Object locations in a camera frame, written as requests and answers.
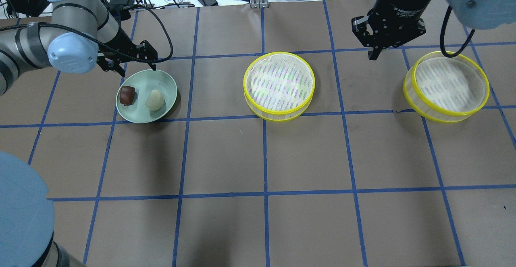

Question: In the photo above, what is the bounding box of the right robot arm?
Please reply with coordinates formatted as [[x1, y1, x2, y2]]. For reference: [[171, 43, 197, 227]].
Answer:
[[351, 0, 515, 60]]

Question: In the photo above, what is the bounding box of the white bun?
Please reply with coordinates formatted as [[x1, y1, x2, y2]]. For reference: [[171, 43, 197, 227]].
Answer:
[[145, 89, 165, 111]]

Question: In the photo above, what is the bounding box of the right yellow steamer basket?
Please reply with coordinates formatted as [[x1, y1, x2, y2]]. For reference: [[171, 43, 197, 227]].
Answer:
[[402, 51, 490, 124]]

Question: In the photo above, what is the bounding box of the light green plate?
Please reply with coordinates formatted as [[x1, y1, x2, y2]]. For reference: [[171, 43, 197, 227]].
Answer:
[[115, 70, 178, 123]]

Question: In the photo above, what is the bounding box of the brown bun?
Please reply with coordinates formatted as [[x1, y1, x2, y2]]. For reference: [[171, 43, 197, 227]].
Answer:
[[118, 86, 136, 106]]

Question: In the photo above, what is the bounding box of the yellow steamer basket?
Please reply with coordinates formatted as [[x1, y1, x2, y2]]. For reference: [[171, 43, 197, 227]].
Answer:
[[243, 52, 316, 122], [402, 51, 490, 124]]

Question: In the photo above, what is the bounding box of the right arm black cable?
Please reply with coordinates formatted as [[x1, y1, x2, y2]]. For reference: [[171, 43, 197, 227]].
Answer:
[[439, 6, 475, 58]]

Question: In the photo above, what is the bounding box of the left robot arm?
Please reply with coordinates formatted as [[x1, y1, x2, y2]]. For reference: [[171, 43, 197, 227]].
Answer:
[[1, 0, 160, 267]]

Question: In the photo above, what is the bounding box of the middle yellow steamer basket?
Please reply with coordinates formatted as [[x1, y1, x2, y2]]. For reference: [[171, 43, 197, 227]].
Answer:
[[243, 52, 316, 122]]

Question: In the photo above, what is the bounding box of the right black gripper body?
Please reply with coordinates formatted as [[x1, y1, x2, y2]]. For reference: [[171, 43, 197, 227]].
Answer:
[[367, 0, 431, 50]]

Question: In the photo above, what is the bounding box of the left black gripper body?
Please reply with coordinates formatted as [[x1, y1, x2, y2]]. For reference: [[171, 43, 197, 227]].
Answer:
[[99, 27, 138, 63]]

